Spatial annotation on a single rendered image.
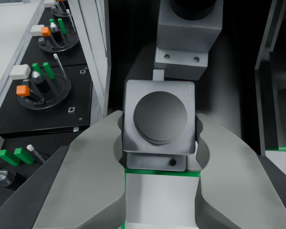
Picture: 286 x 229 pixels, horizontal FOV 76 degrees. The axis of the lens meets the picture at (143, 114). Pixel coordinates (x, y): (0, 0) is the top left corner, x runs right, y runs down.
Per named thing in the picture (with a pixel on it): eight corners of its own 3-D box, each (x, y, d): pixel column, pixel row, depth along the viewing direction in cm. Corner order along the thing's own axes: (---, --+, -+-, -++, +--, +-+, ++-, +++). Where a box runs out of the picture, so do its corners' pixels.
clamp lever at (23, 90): (42, 104, 46) (25, 93, 39) (34, 105, 46) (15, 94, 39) (43, 91, 47) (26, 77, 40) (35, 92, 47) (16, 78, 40)
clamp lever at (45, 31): (58, 47, 61) (47, 32, 54) (51, 48, 61) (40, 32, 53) (58, 38, 62) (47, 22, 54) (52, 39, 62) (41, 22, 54)
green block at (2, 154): (19, 165, 37) (4, 155, 33) (13, 166, 37) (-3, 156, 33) (21, 159, 38) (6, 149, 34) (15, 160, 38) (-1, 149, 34)
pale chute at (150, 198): (202, 226, 31) (210, 249, 27) (125, 221, 32) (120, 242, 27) (217, 54, 27) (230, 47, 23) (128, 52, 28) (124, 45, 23)
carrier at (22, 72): (90, 129, 47) (75, 96, 37) (-8, 139, 46) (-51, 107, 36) (94, 68, 62) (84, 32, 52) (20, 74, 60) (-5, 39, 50)
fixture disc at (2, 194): (53, 221, 33) (48, 220, 32) (-29, 232, 32) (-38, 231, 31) (63, 151, 41) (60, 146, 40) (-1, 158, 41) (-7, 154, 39)
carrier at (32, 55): (94, 67, 62) (84, 32, 52) (20, 74, 60) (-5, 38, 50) (96, 30, 76) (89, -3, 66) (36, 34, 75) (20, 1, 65)
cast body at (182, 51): (198, 81, 18) (229, 37, 11) (153, 77, 18) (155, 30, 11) (203, 7, 19) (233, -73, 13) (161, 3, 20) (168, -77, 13)
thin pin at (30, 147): (51, 167, 37) (30, 148, 30) (47, 167, 37) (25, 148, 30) (52, 163, 38) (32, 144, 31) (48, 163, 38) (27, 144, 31)
